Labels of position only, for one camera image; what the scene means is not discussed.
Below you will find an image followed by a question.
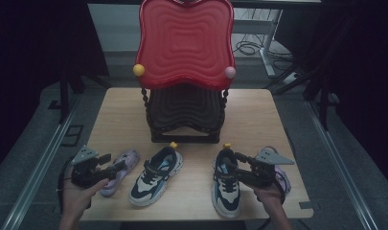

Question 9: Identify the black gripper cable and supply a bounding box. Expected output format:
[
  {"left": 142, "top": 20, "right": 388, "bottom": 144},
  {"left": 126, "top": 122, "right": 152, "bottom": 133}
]
[
  {"left": 257, "top": 180, "right": 287, "bottom": 230},
  {"left": 56, "top": 155, "right": 75, "bottom": 216}
]

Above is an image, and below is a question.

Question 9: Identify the bundle of floor cables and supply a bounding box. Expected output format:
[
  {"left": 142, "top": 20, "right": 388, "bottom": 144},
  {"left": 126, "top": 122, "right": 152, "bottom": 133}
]
[{"left": 234, "top": 33, "right": 293, "bottom": 63}]

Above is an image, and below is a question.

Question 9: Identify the white power strip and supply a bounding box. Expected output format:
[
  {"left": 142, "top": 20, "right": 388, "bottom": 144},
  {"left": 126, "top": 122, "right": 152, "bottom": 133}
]
[{"left": 282, "top": 71, "right": 302, "bottom": 85}]

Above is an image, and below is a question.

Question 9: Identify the dark curtain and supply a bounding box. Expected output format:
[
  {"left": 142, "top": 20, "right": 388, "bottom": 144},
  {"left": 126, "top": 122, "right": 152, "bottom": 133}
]
[
  {"left": 320, "top": 0, "right": 388, "bottom": 194},
  {"left": 0, "top": 0, "right": 110, "bottom": 177}
]

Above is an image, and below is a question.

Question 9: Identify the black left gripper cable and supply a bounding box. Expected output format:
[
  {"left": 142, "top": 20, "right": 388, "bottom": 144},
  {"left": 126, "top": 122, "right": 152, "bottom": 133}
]
[{"left": 56, "top": 155, "right": 75, "bottom": 216}]

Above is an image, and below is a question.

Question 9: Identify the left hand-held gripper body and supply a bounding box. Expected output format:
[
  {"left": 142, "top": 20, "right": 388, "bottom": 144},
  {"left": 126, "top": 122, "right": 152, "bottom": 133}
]
[{"left": 70, "top": 145, "right": 103, "bottom": 190}]

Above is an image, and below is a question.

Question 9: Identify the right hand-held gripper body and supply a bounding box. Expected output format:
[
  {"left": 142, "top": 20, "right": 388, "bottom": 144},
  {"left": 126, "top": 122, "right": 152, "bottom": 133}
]
[{"left": 245, "top": 147, "right": 296, "bottom": 190}]

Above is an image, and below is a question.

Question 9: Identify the purple sandal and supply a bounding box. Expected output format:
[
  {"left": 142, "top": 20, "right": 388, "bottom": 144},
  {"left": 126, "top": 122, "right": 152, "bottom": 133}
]
[
  {"left": 262, "top": 146, "right": 292, "bottom": 196},
  {"left": 99, "top": 149, "right": 141, "bottom": 197}
]

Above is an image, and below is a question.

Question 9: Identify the black tripod stand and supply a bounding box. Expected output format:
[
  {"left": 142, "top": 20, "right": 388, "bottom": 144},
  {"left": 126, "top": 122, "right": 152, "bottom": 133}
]
[
  {"left": 263, "top": 12, "right": 358, "bottom": 131},
  {"left": 48, "top": 47, "right": 113, "bottom": 125}
]

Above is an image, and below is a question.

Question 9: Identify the aluminium floor rail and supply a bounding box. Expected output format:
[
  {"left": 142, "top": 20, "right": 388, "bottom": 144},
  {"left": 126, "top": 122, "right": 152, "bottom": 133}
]
[
  {"left": 0, "top": 95, "right": 84, "bottom": 230},
  {"left": 304, "top": 99, "right": 379, "bottom": 230}
]

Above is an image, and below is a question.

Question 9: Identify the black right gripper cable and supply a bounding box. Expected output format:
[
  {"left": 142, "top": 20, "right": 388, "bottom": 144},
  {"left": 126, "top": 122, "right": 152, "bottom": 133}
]
[{"left": 257, "top": 180, "right": 287, "bottom": 230}]

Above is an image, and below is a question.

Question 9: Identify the person's left hand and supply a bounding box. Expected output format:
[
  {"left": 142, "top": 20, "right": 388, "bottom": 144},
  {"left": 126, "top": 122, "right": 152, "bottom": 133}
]
[{"left": 60, "top": 176, "right": 110, "bottom": 222}]

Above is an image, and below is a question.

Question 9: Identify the white desk frame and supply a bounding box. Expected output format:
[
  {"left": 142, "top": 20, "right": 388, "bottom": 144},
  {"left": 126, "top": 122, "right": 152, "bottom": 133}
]
[{"left": 232, "top": 9, "right": 284, "bottom": 79}]

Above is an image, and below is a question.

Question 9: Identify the red and black shoe rack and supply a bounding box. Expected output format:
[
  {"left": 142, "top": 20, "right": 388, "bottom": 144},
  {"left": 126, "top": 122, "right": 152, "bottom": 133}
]
[{"left": 132, "top": 0, "right": 238, "bottom": 145}]

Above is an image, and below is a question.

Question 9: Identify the blue and white sneaker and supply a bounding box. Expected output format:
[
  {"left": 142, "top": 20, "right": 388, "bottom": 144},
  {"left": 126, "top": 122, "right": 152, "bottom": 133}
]
[
  {"left": 212, "top": 143, "right": 243, "bottom": 219},
  {"left": 127, "top": 142, "right": 184, "bottom": 207}
]

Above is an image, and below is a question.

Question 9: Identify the person's right hand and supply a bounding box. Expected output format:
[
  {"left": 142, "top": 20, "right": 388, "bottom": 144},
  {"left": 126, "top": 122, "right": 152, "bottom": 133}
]
[{"left": 252, "top": 182, "right": 285, "bottom": 214}]

